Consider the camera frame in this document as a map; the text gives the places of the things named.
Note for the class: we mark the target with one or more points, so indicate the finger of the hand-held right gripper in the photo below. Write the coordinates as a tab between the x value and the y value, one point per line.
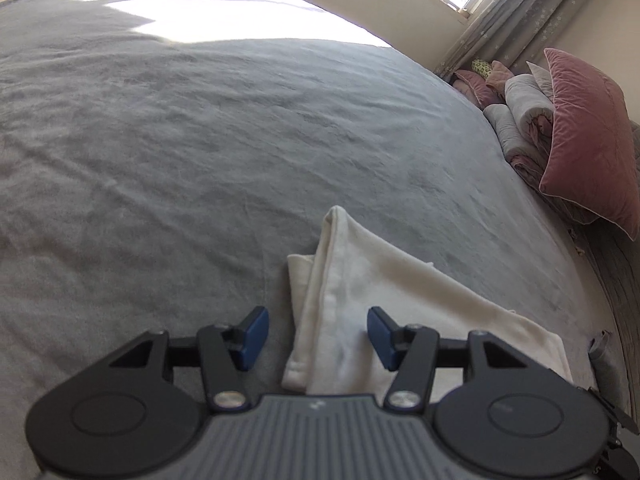
612	455
607	407

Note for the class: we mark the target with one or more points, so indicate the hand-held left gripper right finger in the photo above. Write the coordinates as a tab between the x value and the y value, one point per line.
382	335

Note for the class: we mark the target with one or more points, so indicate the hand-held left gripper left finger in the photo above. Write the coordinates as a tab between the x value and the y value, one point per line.
255	332

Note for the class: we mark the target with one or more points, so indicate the cream long-sleeve shirt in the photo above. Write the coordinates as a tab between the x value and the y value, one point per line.
350	285

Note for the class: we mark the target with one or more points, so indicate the folded grey garment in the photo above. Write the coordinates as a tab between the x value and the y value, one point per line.
602	365

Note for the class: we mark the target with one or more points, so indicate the grey quilted headboard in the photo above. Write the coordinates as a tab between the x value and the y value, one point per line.
622	280

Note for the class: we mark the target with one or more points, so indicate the small beige scraps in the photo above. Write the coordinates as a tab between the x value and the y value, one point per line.
579	250

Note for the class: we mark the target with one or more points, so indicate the bed with grey sheet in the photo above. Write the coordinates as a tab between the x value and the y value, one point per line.
200	135

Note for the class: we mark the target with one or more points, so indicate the folded grey pink quilt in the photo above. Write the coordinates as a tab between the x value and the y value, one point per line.
520	120

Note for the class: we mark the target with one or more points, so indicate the small pink cushions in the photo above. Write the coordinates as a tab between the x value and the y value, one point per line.
475	85

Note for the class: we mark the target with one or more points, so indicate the large pink velvet pillow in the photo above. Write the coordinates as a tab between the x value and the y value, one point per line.
590	135

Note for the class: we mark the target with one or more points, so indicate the green patterned cushion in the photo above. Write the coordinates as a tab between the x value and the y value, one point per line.
481	66

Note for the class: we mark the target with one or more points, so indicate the grey patterned curtain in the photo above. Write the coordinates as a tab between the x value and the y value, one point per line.
520	15

